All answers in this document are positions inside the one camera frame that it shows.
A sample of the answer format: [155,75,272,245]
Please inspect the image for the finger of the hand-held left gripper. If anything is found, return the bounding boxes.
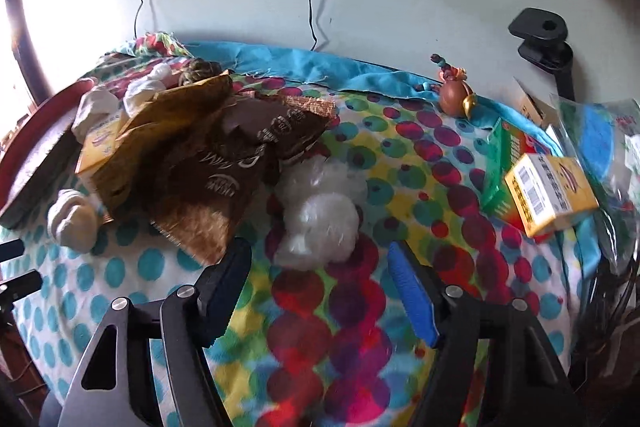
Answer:
[0,269,43,305]
[0,239,25,262]

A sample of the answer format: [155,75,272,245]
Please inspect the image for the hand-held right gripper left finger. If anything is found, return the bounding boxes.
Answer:
[57,237,253,427]

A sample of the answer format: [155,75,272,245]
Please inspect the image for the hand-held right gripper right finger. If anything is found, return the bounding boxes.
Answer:
[387,239,583,427]

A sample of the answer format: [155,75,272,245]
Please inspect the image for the cream sock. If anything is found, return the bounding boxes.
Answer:
[46,188,98,252]

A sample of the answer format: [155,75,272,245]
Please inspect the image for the red round tray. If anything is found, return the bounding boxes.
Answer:
[0,78,98,230]

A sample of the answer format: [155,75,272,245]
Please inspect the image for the white plastic bag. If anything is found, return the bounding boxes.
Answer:
[277,154,368,208]
[272,194,361,268]

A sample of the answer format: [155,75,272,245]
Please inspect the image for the dark brown snack wrapper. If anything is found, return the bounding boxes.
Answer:
[145,94,336,265]

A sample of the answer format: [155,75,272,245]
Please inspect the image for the yellow cartoon medicine box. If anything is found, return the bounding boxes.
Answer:
[75,114,131,188]

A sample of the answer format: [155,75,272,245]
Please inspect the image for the white sock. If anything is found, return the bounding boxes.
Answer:
[71,87,121,142]
[124,64,173,118]

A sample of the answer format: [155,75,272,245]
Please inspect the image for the golden paper wrapper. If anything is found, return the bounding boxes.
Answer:
[100,74,233,220]

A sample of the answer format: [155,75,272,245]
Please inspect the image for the rope knot ball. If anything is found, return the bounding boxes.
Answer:
[177,57,223,88]

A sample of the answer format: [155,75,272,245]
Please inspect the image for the polka dot cloth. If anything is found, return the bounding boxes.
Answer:
[0,32,616,427]

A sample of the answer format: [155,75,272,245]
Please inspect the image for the green medicine box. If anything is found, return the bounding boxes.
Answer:
[481,117,556,225]

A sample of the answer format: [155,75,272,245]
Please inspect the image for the yellow barcode medicine box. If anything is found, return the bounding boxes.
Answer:
[504,153,600,239]

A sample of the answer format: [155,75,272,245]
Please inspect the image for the brown gourd figurine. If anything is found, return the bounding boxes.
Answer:
[431,53,478,118]

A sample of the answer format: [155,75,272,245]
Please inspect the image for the small cardboard box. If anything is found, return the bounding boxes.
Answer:
[515,77,561,130]

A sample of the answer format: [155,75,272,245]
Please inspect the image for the blue cloth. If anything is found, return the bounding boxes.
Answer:
[175,39,521,128]

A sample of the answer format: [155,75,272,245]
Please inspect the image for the clear plastic bag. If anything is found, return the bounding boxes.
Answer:
[547,92,640,278]

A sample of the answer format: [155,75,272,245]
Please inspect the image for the bundle of black cables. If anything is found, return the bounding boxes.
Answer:
[570,252,640,398]

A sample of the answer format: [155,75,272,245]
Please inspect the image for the black clamp mount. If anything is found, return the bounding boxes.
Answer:
[507,7,576,102]

